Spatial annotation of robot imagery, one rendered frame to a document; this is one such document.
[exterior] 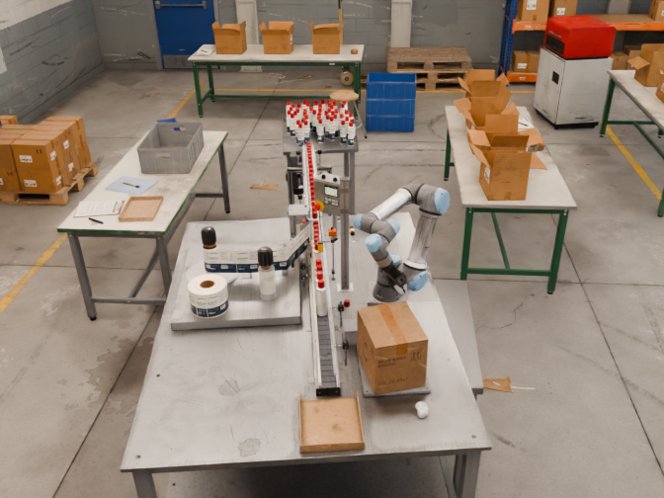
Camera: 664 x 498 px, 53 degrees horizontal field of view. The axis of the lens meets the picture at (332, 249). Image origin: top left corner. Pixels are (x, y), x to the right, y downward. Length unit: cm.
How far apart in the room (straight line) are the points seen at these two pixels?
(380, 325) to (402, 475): 91
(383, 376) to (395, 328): 22
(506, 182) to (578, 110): 396
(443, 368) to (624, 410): 159
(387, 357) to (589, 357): 220
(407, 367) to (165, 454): 108
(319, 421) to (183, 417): 59
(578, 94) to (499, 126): 323
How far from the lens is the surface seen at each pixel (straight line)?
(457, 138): 600
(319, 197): 350
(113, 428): 431
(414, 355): 293
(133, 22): 1163
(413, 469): 358
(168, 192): 510
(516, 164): 481
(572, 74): 853
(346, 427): 290
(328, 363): 314
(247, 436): 290
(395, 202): 325
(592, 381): 462
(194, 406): 307
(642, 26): 1058
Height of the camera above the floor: 290
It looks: 30 degrees down
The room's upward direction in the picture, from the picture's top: 1 degrees counter-clockwise
